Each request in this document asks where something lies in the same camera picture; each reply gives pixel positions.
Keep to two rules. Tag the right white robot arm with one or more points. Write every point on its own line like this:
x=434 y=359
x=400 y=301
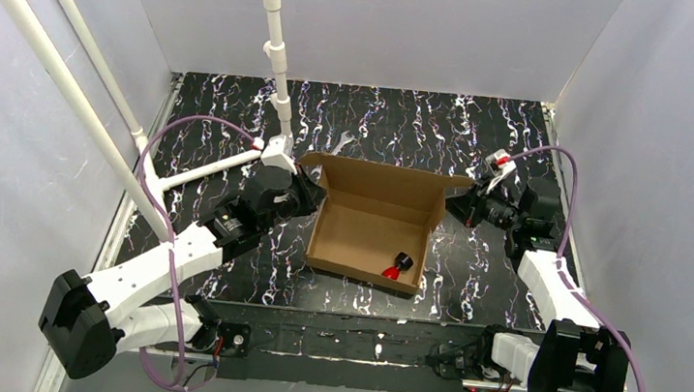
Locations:
x=576 y=353

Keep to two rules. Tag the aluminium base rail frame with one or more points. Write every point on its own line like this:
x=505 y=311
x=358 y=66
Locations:
x=285 y=320

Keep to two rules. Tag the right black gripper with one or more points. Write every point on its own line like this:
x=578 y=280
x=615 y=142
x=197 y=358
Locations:
x=468 y=206

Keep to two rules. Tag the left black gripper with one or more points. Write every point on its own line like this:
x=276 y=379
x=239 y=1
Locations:
x=307 y=192

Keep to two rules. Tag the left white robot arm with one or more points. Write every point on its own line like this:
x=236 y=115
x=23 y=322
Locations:
x=87 y=320

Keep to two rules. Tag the red emergency stop button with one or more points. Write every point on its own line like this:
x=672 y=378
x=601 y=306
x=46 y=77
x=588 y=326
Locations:
x=401 y=264

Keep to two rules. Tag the brown cardboard box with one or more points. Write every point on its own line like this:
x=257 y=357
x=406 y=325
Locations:
x=371 y=213

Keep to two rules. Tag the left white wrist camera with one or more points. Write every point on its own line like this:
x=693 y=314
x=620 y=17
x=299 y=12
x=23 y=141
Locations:
x=276 y=152

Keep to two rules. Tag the silver wrench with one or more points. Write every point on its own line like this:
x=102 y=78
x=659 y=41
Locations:
x=345 y=138

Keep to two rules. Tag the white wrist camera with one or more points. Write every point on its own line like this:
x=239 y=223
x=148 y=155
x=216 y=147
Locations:
x=276 y=152
x=500 y=166

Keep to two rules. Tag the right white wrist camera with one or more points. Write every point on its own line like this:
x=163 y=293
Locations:
x=500 y=166

